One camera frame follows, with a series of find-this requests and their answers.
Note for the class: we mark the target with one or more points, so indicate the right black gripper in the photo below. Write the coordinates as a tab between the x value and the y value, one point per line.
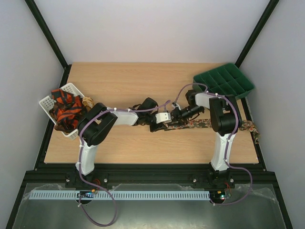
179	114

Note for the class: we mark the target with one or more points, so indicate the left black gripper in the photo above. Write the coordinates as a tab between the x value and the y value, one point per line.
158	127

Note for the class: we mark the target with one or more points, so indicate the floral patterned tie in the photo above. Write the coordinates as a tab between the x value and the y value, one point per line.
206	123

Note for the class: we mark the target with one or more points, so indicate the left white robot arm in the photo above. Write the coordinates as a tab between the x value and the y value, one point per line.
96	124

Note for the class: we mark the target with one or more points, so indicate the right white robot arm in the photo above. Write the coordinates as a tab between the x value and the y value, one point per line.
225	120

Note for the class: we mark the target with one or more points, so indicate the green divided organizer tray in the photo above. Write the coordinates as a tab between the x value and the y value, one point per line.
226	79

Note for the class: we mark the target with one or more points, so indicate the brown tan patterned tie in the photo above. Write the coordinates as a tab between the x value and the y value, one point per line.
88	102

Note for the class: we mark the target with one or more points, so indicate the orange navy striped tie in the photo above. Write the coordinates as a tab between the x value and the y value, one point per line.
67	110

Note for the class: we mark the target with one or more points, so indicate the white perforated plastic basket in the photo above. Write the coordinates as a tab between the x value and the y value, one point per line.
47	103

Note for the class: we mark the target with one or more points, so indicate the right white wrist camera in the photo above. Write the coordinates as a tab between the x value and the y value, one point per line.
176	106

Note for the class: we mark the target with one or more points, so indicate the white slotted cable duct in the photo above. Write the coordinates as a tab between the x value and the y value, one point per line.
119	195

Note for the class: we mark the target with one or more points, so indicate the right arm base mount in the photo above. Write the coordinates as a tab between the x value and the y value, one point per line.
210	181

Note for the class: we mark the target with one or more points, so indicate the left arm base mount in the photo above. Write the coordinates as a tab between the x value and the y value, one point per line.
73	180

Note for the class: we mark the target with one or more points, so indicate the black aluminium frame rail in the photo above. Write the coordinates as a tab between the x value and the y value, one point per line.
148	174

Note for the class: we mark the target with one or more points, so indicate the right black frame post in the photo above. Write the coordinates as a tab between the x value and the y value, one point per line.
256	31

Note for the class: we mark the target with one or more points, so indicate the black frame post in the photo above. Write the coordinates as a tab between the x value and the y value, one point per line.
46	31
256	31

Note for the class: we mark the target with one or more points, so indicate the left black frame post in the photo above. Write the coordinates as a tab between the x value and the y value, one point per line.
46	31

